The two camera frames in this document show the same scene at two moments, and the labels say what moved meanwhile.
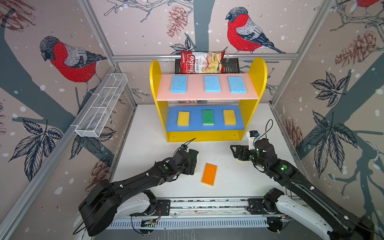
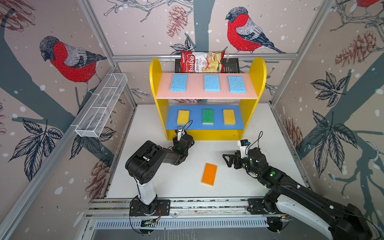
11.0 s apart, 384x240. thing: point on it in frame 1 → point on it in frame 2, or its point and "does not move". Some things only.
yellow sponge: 183,118 does not move
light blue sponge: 237,85 does not move
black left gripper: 190,167 → 175,142
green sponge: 208,117 does not move
